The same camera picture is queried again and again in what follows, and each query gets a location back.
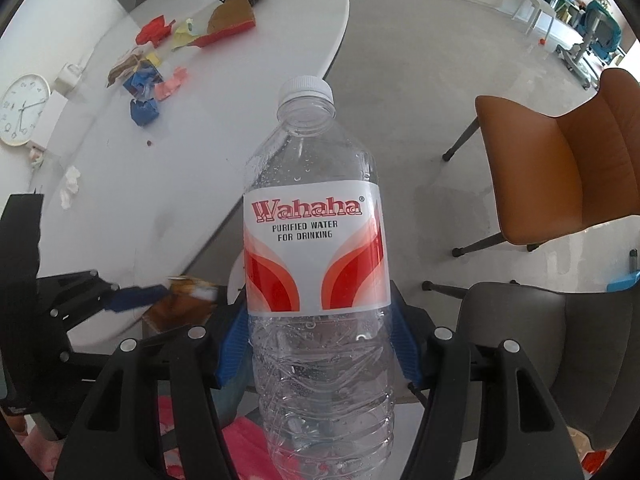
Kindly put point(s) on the grey leather chair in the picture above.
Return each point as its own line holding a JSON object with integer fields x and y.
{"x": 540, "y": 330}

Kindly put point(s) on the white round wall clock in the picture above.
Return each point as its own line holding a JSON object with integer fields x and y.
{"x": 22, "y": 110}

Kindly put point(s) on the small brown crumpled wrapper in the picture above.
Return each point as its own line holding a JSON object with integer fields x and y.
{"x": 124, "y": 66}

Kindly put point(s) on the blue office chair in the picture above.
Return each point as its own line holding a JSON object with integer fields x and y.
{"x": 602, "y": 27}

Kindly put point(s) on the blue wrapper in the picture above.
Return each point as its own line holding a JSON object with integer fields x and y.
{"x": 145, "y": 111}
{"x": 142, "y": 81}

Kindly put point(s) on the red crumpled wrapper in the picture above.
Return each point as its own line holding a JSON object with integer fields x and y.
{"x": 152, "y": 30}

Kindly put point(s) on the light wooden object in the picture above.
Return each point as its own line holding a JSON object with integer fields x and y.
{"x": 586, "y": 444}

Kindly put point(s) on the small white box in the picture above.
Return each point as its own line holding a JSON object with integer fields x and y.
{"x": 67, "y": 76}

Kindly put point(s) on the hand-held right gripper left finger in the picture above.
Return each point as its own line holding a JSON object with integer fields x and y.
{"x": 231, "y": 355}

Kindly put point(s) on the pink wrapper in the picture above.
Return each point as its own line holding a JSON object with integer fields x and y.
{"x": 172, "y": 85}

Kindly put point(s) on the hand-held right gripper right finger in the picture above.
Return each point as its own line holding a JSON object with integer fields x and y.
{"x": 406, "y": 345}

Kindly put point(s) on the white slotted waste bin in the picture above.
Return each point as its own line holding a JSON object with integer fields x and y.
{"x": 237, "y": 275}

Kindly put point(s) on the light blue plastic object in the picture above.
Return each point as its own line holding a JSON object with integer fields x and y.
{"x": 623, "y": 283}

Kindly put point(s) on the white crumpled tissue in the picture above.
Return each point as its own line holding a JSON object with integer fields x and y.
{"x": 70, "y": 187}

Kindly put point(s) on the white rectangular box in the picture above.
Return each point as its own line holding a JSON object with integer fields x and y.
{"x": 50, "y": 117}

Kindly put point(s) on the clear plastic water bottle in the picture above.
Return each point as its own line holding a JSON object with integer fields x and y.
{"x": 315, "y": 260}

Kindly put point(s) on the pink printed cloth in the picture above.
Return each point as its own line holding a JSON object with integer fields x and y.
{"x": 245, "y": 440}

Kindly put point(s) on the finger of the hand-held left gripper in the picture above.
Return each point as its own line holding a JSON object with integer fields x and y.
{"x": 140, "y": 296}
{"x": 90, "y": 356}

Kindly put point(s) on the white plastic stool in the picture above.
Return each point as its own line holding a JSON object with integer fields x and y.
{"x": 535, "y": 10}

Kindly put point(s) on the orange leather chair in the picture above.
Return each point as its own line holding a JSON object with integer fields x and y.
{"x": 550, "y": 170}

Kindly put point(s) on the large brown orange wrapper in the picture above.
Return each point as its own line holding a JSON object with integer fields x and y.
{"x": 230, "y": 20}

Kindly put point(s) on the teal quilted pants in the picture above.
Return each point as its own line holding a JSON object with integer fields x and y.
{"x": 231, "y": 402}

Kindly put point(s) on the yellow wrapper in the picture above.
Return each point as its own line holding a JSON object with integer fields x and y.
{"x": 182, "y": 37}

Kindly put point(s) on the shiny brown snack wrapper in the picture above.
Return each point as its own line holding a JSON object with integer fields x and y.
{"x": 175, "y": 310}

